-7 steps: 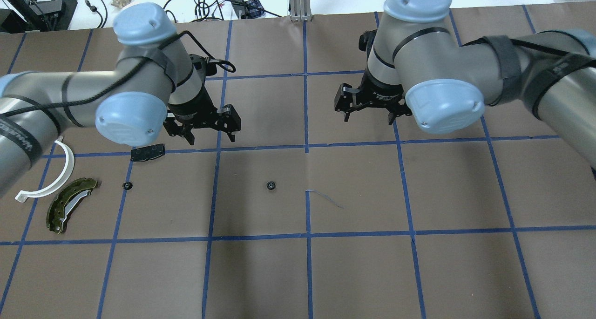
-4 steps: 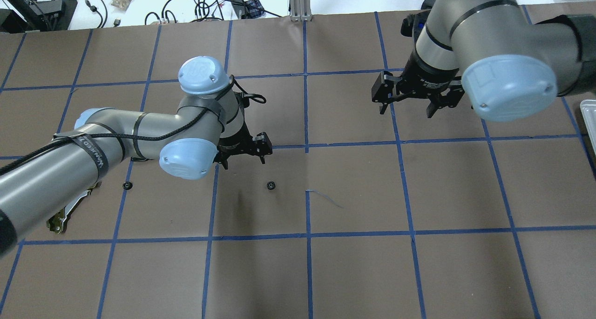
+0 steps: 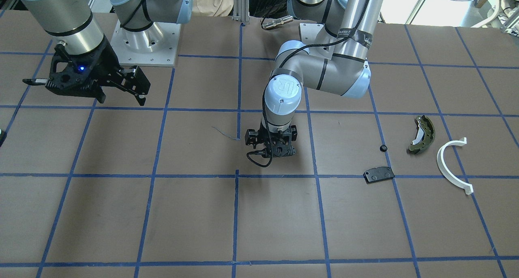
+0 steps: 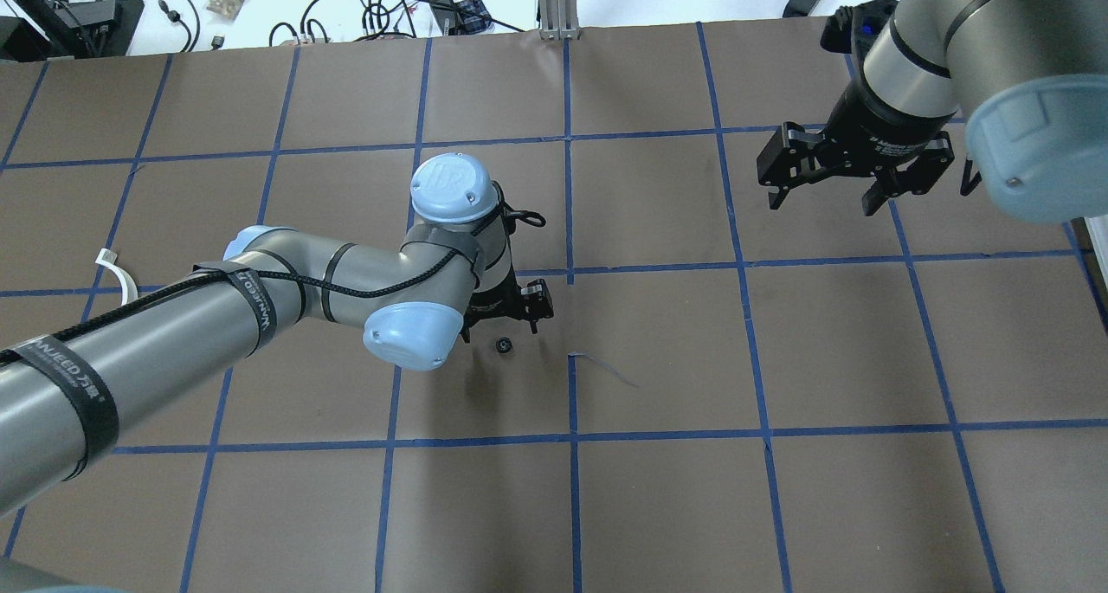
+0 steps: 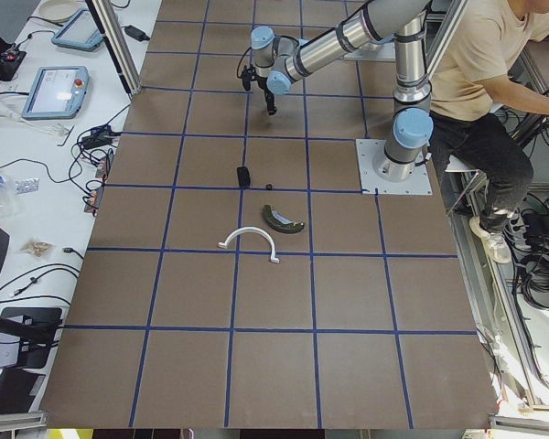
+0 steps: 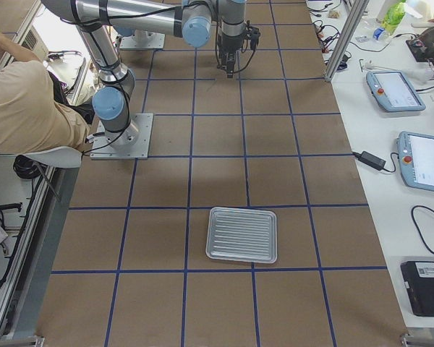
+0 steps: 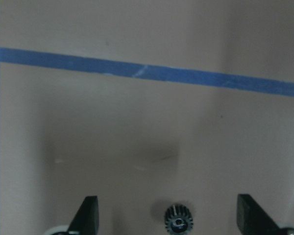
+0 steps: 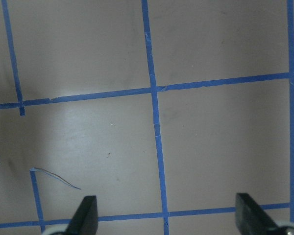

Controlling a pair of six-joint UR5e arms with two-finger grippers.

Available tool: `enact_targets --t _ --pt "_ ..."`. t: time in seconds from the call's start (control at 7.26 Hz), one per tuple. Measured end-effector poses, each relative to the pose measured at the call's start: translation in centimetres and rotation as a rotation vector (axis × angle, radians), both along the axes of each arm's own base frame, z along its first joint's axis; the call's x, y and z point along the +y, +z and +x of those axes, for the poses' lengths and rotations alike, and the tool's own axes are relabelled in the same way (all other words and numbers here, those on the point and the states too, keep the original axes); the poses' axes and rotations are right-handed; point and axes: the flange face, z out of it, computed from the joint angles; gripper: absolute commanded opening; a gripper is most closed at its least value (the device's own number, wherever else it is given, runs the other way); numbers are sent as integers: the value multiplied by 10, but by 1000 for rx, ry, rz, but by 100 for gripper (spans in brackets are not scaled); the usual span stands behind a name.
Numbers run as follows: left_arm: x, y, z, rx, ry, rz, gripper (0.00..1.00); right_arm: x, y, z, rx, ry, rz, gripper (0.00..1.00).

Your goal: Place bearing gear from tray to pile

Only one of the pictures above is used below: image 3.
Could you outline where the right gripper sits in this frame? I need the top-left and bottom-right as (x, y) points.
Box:
(22, 37), (151, 106)

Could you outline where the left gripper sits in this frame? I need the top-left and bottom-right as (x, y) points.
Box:
(245, 125), (297, 157)

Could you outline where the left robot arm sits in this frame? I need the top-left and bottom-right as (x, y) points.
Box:
(245, 0), (383, 159)

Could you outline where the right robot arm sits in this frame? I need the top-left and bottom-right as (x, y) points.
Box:
(21, 0), (193, 106)

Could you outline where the small black rectangular plate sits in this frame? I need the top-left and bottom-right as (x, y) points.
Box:
(363, 166), (395, 184)

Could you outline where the dark green curved part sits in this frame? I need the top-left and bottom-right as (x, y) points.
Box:
(407, 115), (435, 155)

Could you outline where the seated person beige shirt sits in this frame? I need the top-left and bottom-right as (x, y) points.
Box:
(192, 0), (234, 17)

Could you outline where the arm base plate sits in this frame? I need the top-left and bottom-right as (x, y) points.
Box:
(299, 23), (336, 45)
(110, 21), (183, 67)

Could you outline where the aluminium frame post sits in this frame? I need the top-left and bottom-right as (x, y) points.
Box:
(232, 0), (250, 25)

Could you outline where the white curved bracket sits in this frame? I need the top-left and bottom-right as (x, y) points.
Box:
(436, 137), (474, 196)

